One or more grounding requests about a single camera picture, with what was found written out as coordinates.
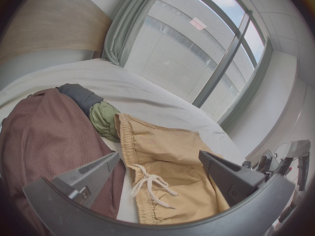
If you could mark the green garment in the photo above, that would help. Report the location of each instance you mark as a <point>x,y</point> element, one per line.
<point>103,119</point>

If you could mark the grey-green curtain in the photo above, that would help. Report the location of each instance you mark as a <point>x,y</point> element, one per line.
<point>123,33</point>
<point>246,95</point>

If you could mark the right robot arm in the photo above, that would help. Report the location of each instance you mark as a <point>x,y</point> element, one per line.
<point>297,146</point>

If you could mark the window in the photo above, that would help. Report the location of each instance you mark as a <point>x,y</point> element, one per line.
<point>172,45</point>

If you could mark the brown garment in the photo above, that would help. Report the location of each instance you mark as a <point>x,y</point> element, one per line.
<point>49,136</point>

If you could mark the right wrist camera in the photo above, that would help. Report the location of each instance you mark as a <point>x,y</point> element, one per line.
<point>247,164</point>

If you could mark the tan shorts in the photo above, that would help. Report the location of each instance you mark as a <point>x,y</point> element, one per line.
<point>160,146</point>

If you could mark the bed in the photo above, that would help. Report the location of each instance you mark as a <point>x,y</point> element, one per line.
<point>147,92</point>

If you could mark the black garment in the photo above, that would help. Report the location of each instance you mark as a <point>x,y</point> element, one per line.
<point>76,92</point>

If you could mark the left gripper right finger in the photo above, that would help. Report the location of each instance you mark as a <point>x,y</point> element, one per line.
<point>228,176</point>

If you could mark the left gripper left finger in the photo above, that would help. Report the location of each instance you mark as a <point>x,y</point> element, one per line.
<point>93,173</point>

